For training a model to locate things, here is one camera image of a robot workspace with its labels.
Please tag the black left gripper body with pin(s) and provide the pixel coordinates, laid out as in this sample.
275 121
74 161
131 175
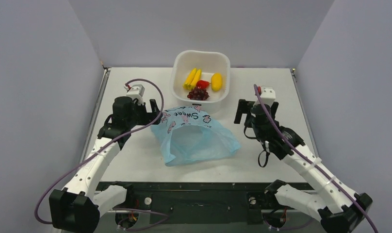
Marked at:
139 117

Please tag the light blue plastic bag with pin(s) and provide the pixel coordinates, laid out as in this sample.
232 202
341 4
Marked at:
190 135

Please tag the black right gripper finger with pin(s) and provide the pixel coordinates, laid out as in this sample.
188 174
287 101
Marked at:
241 109
273 109

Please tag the dark red fake fruit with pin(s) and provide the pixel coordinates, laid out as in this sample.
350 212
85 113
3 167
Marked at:
197 93

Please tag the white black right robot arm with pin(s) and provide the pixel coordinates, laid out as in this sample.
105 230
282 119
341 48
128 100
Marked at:
337 207

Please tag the red fake pear fruit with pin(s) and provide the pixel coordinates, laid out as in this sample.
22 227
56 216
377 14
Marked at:
202 84

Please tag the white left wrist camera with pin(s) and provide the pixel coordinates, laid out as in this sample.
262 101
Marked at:
135 92

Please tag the white plastic basket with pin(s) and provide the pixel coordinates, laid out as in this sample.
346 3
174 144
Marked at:
201 79

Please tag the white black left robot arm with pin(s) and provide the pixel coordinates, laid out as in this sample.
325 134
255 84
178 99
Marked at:
76 208

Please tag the yellow fake fruit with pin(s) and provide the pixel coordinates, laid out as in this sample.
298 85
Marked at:
192 79
216 82

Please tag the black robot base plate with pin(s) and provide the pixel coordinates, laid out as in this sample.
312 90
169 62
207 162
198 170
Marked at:
200 203

